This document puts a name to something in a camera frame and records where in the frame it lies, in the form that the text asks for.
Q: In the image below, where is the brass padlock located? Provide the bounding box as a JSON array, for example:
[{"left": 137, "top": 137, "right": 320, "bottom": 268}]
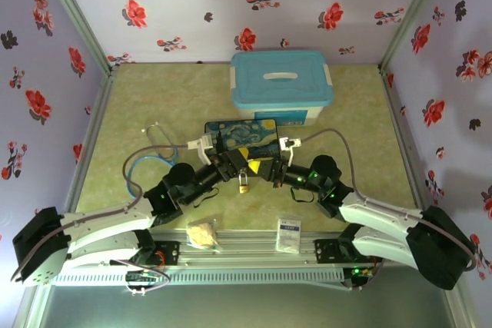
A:
[{"left": 237, "top": 169, "right": 252, "bottom": 195}]

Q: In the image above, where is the starry night painted tin box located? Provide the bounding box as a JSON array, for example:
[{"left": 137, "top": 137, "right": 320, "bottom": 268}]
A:
[{"left": 203, "top": 118, "right": 280, "bottom": 163}]

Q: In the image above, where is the small white sachet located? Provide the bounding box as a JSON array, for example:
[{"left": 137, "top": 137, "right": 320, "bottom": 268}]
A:
[{"left": 275, "top": 217, "right": 302, "bottom": 256}]

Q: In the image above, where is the clear bag of beige pieces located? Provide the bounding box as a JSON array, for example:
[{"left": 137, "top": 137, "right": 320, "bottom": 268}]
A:
[{"left": 185, "top": 219, "right": 222, "bottom": 254}]

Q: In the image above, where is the clear tube with white caps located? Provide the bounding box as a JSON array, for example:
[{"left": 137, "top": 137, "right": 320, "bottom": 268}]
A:
[{"left": 141, "top": 121, "right": 175, "bottom": 161}]

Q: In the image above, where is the blue lidded white storage box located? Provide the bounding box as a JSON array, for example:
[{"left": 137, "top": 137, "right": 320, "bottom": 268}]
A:
[{"left": 229, "top": 49, "right": 334, "bottom": 128}]

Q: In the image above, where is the left gripper thin black cable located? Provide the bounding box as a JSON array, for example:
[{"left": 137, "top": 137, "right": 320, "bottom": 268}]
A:
[{"left": 191, "top": 184, "right": 218, "bottom": 208}]

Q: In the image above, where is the gripper thin black cable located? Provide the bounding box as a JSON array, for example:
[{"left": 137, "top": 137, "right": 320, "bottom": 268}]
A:
[
  {"left": 289, "top": 185, "right": 321, "bottom": 204},
  {"left": 191, "top": 184, "right": 218, "bottom": 208}
]

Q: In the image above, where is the right gripper thin black cable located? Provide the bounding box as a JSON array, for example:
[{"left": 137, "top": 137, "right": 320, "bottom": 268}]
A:
[{"left": 289, "top": 185, "right": 321, "bottom": 204}]

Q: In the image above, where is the blue tube ring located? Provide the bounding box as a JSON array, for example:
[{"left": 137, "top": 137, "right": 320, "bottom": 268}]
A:
[{"left": 128, "top": 152, "right": 178, "bottom": 199}]

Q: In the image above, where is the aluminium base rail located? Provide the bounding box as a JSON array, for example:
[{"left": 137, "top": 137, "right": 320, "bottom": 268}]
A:
[{"left": 148, "top": 229, "right": 349, "bottom": 268}]

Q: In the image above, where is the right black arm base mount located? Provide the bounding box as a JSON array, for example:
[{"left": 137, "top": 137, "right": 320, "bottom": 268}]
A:
[{"left": 312, "top": 236, "right": 361, "bottom": 267}]

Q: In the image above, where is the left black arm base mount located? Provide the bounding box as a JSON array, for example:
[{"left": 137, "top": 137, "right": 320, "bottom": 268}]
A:
[{"left": 128, "top": 238, "right": 182, "bottom": 268}]

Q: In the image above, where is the white slotted cable duct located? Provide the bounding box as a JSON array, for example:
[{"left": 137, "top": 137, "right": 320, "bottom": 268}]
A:
[{"left": 49, "top": 268, "right": 344, "bottom": 287}]

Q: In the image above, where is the small circuit board with wires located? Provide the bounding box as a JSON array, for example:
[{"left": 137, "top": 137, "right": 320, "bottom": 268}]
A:
[{"left": 125, "top": 269, "right": 163, "bottom": 297}]

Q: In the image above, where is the right aluminium frame post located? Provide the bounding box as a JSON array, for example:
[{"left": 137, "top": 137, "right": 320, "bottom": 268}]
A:
[{"left": 377, "top": 0, "right": 450, "bottom": 71}]

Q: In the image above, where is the aluminium frame post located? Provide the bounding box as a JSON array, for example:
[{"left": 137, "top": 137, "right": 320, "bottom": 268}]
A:
[
  {"left": 35, "top": 0, "right": 121, "bottom": 75},
  {"left": 377, "top": 0, "right": 450, "bottom": 71}
]

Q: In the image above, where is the left aluminium frame post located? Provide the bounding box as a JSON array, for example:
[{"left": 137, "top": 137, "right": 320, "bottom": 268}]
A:
[{"left": 35, "top": 0, "right": 121, "bottom": 75}]

